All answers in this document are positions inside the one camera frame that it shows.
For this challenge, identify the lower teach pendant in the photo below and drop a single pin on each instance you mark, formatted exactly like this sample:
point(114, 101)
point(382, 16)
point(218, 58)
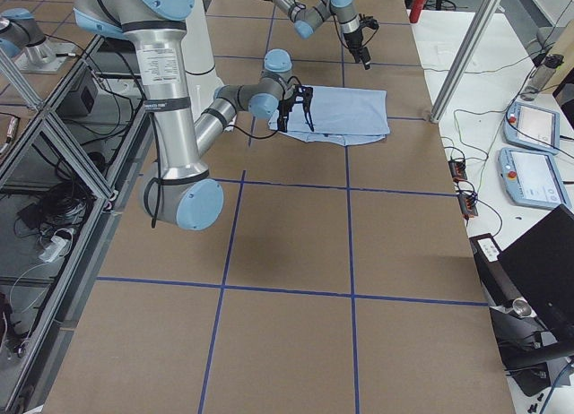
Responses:
point(532, 178)

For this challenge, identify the light blue t-shirt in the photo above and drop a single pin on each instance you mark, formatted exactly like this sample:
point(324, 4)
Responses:
point(341, 116)

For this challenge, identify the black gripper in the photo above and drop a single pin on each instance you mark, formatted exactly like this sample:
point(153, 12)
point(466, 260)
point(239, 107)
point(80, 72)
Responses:
point(285, 107)
point(353, 40)

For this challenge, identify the orange black connector block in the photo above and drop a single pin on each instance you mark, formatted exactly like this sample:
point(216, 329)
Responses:
point(457, 170)

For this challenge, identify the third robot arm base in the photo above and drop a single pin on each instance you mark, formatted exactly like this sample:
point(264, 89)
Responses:
point(22, 39)

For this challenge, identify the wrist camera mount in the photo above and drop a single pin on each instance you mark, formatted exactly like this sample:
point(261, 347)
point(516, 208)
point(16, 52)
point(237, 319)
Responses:
point(367, 21)
point(303, 95)

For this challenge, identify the teach pendant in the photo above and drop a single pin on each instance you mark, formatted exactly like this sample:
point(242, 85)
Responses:
point(533, 128)
point(532, 178)

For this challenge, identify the clear water bottle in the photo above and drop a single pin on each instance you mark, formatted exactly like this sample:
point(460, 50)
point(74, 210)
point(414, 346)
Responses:
point(541, 76)

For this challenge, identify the upper teach pendant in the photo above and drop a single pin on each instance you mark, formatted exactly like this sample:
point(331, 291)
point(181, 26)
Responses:
point(533, 128)

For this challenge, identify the aluminium frame post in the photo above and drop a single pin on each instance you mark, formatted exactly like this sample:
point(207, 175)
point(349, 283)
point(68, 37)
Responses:
point(469, 44)

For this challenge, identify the red fire extinguisher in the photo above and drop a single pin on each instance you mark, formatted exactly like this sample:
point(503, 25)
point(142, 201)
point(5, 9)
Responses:
point(416, 9)

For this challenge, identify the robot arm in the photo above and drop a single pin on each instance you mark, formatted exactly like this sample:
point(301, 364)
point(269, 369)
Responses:
point(350, 23)
point(179, 189)

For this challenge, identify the aluminium frame cabinet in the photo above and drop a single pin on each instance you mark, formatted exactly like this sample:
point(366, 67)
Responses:
point(79, 141)

